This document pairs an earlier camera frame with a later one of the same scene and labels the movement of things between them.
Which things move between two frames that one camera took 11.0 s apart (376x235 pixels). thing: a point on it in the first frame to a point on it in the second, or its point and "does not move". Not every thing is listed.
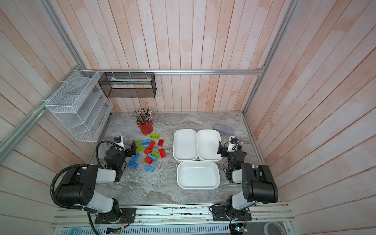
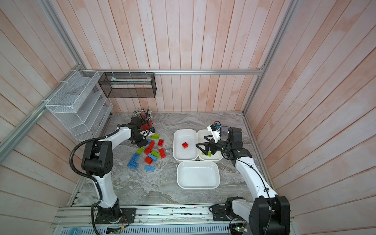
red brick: (147, 151) does not move
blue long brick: (133, 163) does not move
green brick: (139, 148) does not move
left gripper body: (128, 153) to (139, 139)
